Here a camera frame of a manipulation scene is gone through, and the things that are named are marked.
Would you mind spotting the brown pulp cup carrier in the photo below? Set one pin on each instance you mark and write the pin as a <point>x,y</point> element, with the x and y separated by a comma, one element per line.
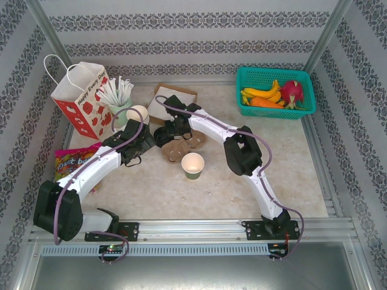
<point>178,151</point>

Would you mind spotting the green paper coffee cup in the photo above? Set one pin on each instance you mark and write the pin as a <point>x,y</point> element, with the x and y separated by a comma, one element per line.
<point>193,164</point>

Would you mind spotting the brown cardboard napkin box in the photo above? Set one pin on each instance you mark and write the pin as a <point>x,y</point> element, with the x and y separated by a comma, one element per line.
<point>160,87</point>

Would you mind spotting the white red printed paper bag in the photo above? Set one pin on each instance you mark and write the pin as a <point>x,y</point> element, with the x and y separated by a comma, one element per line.
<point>78,102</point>

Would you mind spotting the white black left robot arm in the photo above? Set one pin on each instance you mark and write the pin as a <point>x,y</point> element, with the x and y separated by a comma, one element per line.
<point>90,169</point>

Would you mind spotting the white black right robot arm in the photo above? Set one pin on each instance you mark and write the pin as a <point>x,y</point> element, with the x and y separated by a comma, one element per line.
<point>211,125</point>

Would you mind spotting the black plastic cup lid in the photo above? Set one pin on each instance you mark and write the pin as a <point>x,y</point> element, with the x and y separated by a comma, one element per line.
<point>160,137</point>

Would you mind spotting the white napkin stack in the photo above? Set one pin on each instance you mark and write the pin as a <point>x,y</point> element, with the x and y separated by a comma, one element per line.
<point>160,102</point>

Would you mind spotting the paper cup stack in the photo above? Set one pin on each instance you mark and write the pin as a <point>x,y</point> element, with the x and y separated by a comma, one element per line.
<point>134,114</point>

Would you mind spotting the mint green straw mug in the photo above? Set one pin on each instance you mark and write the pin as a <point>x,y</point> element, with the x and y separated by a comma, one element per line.
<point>119,116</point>

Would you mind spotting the white wrapped straw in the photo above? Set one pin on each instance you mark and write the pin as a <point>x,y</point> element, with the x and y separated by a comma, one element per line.
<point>125,90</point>
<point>115,89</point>
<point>128,93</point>
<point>108,93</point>
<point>103,98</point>
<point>121,89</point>

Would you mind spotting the colourful fruit candy bag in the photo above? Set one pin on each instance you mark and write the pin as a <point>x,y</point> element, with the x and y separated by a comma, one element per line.
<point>69,163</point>

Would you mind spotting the orange carrot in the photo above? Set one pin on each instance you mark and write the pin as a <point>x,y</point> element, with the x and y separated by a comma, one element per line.
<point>266,103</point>

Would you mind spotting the yellow banana bunch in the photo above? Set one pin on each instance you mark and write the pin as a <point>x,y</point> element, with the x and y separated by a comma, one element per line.
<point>263,93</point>

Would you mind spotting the teal plastic basket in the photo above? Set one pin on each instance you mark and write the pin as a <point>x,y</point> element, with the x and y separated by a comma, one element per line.
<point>260,75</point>

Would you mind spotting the pink dragon fruit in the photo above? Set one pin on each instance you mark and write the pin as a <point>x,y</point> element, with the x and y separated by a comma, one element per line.
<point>291,90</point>

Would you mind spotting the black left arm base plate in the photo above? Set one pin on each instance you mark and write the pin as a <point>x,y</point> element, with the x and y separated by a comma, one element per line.
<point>131,231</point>

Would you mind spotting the aluminium mounting rail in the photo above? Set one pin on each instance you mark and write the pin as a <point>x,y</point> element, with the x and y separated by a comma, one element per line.
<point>190,229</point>

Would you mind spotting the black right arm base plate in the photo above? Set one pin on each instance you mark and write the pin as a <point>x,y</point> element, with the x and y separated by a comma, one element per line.
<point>252,231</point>

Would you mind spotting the aluminium frame post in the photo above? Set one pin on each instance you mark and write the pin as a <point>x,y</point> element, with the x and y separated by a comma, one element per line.
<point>329,30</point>
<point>47,30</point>

